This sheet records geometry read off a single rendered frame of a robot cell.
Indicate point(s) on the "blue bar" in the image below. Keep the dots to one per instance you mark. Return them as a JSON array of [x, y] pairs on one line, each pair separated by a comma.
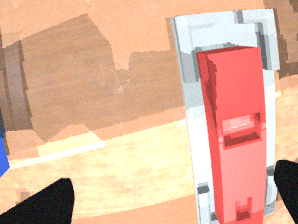
[[4, 165]]

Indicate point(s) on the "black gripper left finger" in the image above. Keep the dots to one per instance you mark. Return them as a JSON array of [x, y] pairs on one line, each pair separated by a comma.
[[52, 205]]

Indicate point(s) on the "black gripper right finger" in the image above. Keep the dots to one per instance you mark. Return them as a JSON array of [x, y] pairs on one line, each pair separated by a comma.
[[286, 179]]

